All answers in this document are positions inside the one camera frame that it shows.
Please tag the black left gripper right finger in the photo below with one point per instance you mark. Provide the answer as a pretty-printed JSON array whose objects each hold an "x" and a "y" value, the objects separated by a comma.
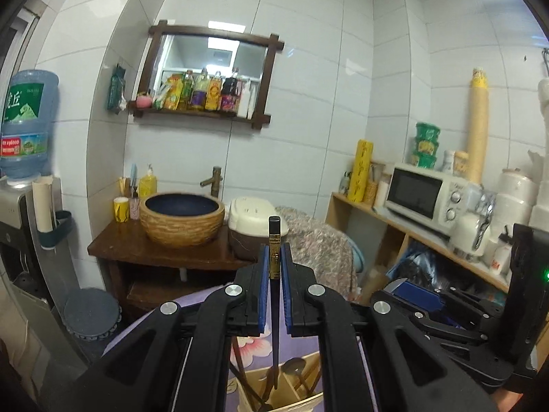
[{"x": 373, "y": 358}]

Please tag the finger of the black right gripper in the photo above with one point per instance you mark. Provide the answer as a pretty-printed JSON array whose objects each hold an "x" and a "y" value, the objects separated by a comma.
[
  {"x": 428, "y": 322},
  {"x": 416, "y": 289}
]

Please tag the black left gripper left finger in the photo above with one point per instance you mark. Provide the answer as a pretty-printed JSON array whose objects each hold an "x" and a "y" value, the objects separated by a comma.
[{"x": 177, "y": 358}]

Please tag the grey plastic spoon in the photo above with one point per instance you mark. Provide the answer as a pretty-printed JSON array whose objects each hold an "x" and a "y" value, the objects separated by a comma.
[{"x": 294, "y": 367}]

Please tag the brown handled spoon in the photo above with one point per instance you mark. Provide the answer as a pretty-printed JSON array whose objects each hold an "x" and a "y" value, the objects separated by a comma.
[{"x": 270, "y": 381}]

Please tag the right hand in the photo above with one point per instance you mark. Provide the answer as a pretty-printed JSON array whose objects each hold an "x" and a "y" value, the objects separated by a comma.
[{"x": 505, "y": 400}]

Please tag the black garbage bag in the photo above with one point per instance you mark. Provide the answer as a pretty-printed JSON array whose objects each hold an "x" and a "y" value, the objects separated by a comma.
[{"x": 421, "y": 266}]

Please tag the white electric kettle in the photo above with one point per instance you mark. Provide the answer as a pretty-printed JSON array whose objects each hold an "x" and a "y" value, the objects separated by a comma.
[{"x": 470, "y": 235}]

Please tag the floral cloth covered item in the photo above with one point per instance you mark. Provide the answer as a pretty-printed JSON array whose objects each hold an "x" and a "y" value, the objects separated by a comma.
[{"x": 322, "y": 248}]

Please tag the purple floral tablecloth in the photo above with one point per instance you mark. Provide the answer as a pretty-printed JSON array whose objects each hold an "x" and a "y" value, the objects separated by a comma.
[{"x": 257, "y": 351}]

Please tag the cream plastic cutlery holder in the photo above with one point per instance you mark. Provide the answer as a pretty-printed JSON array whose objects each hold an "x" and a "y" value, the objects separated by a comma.
[{"x": 285, "y": 397}]

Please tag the dark wooden sink table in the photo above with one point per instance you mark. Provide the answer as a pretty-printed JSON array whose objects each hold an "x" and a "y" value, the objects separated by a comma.
[{"x": 145, "y": 274}]

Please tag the round grey stool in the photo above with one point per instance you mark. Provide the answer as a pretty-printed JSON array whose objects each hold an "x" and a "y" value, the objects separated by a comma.
[{"x": 91, "y": 314}]

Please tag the white microwave oven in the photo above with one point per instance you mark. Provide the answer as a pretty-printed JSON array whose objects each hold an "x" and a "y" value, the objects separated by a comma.
[{"x": 431, "y": 198}]

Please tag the yellow chopstick box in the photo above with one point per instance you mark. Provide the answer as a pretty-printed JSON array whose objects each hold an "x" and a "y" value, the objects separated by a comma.
[{"x": 360, "y": 172}]

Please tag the woven basin sink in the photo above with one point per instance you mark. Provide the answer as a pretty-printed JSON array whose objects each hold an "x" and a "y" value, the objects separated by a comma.
[{"x": 180, "y": 220}]

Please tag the green instant noodle cups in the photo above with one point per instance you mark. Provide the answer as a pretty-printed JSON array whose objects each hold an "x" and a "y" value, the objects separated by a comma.
[{"x": 425, "y": 145}]

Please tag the water dispenser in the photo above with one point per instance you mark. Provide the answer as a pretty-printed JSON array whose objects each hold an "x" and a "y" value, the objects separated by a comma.
[{"x": 39, "y": 280}]

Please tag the white brown rice cooker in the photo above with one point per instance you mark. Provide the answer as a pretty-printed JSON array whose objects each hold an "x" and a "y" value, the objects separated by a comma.
[{"x": 248, "y": 224}]

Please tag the yellow cup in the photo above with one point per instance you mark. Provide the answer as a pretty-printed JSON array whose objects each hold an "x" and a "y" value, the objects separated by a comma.
[{"x": 121, "y": 209}]

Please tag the yellow soap bottle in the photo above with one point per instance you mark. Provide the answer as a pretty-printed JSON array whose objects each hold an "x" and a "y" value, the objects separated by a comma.
[{"x": 147, "y": 185}]

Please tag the bronze faucet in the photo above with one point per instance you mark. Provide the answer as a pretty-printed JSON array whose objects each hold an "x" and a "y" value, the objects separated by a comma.
[{"x": 214, "y": 182}]

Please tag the tall paper cup stack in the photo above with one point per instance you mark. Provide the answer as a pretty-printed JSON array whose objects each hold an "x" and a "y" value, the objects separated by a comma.
[{"x": 478, "y": 132}]

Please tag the blue water jug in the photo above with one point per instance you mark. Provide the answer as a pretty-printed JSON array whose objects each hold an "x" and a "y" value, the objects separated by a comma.
[{"x": 30, "y": 108}]

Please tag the wooden framed mirror shelf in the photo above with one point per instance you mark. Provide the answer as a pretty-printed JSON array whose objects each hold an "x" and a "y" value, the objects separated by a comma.
[{"x": 207, "y": 72}]

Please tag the wooden wall shelf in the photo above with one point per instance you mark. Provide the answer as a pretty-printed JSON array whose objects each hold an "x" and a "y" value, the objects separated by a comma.
[{"x": 384, "y": 238}]

